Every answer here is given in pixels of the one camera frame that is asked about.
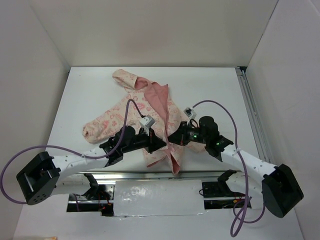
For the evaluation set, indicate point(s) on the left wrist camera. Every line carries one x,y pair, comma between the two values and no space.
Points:
147,122

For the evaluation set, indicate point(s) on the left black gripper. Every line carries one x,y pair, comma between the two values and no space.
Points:
153,143

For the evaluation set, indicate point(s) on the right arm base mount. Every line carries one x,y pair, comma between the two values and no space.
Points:
217,195

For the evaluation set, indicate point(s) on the front aluminium rail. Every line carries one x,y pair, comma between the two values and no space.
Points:
144,175

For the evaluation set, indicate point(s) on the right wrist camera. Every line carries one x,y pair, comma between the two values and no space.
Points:
190,113

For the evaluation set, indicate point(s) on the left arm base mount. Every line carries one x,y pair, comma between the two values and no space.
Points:
98,199

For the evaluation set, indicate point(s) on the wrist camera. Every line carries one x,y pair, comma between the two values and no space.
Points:
147,122
190,113

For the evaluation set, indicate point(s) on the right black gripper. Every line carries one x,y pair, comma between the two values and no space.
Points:
179,136

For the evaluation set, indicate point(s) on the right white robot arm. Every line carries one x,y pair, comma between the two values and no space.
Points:
276,185

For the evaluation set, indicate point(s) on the white foil cover panel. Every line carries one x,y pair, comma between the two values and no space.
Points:
158,198

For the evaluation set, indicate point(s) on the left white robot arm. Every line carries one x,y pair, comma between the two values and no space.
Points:
43,176

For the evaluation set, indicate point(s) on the pink and cream jacket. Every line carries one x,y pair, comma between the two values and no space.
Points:
143,98

